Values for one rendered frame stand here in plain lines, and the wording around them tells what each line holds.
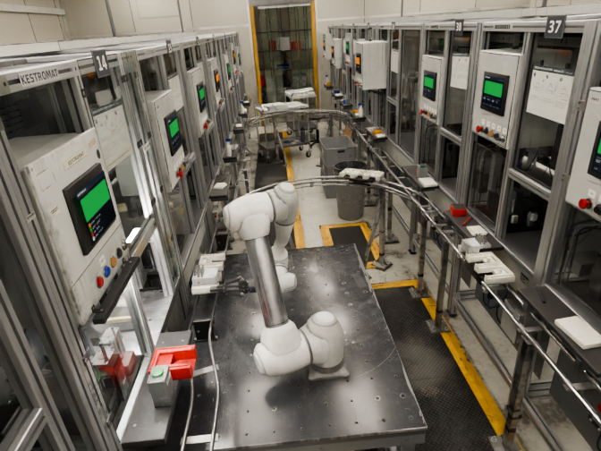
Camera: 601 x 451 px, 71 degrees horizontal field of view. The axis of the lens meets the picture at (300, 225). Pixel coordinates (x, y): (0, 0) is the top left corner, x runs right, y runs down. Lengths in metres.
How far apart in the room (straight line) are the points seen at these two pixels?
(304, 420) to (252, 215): 0.83
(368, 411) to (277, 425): 0.37
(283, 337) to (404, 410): 0.56
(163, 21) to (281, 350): 8.92
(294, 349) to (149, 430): 0.60
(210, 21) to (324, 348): 8.72
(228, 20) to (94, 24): 2.75
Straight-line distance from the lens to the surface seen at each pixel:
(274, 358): 1.77
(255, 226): 1.69
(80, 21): 10.59
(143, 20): 10.20
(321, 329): 1.80
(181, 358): 1.81
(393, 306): 3.49
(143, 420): 1.66
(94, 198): 1.39
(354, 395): 1.90
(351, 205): 4.80
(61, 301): 1.26
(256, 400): 1.91
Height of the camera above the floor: 2.08
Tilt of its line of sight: 26 degrees down
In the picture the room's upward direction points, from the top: 4 degrees counter-clockwise
